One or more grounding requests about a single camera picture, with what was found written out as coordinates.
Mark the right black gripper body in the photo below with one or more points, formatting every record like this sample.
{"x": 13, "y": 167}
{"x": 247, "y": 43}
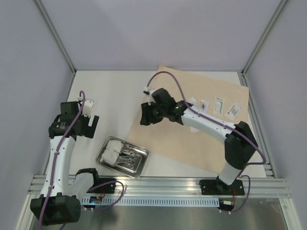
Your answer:
{"x": 147, "y": 115}

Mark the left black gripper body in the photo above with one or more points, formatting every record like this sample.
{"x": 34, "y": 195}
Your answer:
{"x": 86, "y": 130}

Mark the clear blister packet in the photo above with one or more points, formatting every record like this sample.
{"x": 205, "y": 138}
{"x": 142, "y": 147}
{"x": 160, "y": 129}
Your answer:
{"x": 204, "y": 105}
{"x": 194, "y": 102}

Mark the white gauze pad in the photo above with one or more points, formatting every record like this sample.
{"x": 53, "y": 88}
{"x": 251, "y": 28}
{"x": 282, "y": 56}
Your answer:
{"x": 115, "y": 145}
{"x": 109, "y": 156}
{"x": 193, "y": 130}

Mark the green white suture packet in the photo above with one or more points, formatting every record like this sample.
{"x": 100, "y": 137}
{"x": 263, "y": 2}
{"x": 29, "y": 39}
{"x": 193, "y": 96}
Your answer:
{"x": 218, "y": 107}

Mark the long steel hemostat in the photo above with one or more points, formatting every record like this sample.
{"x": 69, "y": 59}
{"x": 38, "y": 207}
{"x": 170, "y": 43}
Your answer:
{"x": 128, "y": 150}

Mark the stainless steel tray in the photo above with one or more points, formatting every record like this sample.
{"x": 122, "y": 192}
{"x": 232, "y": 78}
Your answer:
{"x": 131, "y": 166}

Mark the steel hemostat forceps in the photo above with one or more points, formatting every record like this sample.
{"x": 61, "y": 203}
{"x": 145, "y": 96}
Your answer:
{"x": 130, "y": 163}
{"x": 124, "y": 159}

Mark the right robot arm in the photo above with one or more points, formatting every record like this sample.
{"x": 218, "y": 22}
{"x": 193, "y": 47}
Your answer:
{"x": 238, "y": 140}

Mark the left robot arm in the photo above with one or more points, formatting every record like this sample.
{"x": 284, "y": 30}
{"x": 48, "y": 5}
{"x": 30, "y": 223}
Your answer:
{"x": 59, "y": 202}

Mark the beige cloth drape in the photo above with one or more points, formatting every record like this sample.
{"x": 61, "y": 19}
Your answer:
{"x": 176, "y": 141}

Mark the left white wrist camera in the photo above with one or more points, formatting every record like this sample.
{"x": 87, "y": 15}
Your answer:
{"x": 87, "y": 108}

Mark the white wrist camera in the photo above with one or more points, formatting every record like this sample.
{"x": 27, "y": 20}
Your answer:
{"x": 87, "y": 108}
{"x": 148, "y": 91}

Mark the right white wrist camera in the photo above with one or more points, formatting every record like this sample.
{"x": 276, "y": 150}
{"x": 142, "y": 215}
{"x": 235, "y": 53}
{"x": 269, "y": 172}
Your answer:
{"x": 148, "y": 91}

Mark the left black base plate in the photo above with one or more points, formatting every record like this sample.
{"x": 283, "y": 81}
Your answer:
{"x": 105, "y": 189}

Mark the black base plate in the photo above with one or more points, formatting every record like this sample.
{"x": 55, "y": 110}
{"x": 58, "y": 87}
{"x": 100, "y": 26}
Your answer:
{"x": 216, "y": 187}
{"x": 105, "y": 189}

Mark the left aluminium frame post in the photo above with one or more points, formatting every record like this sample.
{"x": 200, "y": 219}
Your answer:
{"x": 50, "y": 26}

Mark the aluminium frame post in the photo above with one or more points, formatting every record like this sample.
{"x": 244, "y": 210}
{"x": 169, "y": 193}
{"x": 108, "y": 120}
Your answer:
{"x": 50, "y": 26}
{"x": 267, "y": 31}

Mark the aluminium mounting rail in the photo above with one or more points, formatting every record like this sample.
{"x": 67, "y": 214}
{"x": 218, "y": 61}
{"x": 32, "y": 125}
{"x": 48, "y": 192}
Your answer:
{"x": 193, "y": 187}

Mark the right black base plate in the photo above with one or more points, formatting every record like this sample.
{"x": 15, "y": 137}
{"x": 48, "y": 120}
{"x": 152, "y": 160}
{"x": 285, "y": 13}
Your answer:
{"x": 216, "y": 187}

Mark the slotted grey cable duct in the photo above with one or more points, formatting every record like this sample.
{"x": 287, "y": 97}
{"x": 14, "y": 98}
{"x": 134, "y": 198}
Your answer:
{"x": 152, "y": 201}

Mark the right aluminium frame post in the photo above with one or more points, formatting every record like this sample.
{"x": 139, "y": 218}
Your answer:
{"x": 267, "y": 31}

